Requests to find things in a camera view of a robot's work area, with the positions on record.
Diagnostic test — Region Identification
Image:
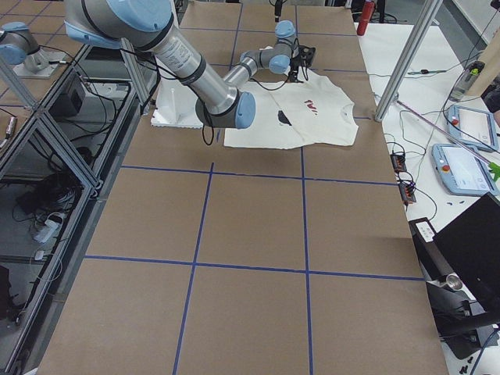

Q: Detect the aluminium frame cabinet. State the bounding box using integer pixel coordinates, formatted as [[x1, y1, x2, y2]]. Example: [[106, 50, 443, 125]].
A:
[[1, 40, 159, 374]]

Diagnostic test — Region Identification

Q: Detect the near blue teach pendant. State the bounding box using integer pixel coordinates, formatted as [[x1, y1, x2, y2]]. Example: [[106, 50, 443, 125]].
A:
[[431, 144, 499, 196]]

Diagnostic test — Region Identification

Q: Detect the blue teach pendant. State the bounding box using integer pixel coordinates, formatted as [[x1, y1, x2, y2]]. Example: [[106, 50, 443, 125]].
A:
[[446, 105, 499, 152], [431, 144, 499, 196]]

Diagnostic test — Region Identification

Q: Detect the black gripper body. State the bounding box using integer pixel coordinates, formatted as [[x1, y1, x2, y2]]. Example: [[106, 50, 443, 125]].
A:
[[290, 46, 308, 77]]

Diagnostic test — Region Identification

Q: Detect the red bottle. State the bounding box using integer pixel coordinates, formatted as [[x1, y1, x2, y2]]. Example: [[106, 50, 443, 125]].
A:
[[356, 0, 375, 36]]

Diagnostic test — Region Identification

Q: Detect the far blue teach pendant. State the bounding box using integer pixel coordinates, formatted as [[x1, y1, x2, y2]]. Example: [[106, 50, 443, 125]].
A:
[[446, 105, 499, 152]]

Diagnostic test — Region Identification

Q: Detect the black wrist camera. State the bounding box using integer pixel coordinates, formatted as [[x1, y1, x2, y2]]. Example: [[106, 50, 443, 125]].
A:
[[298, 45, 316, 66]]

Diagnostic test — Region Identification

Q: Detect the black orange usb hub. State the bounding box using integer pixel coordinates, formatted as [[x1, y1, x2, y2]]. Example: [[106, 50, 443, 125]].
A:
[[390, 153, 407, 173]]

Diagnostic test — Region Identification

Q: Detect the aluminium frame post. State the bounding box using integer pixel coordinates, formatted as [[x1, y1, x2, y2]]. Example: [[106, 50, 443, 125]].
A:
[[374, 0, 443, 122]]

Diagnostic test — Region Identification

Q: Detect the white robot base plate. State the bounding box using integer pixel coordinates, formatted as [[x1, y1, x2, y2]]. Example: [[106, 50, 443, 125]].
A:
[[151, 79, 202, 129]]

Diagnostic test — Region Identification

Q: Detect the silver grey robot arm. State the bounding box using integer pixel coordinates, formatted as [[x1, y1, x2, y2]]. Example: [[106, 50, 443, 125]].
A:
[[223, 20, 316, 87], [65, 1, 255, 129]]

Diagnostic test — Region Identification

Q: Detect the cream long-sleeve cat shirt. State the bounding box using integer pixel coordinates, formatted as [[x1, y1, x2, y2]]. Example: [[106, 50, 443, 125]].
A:
[[223, 72, 358, 149]]

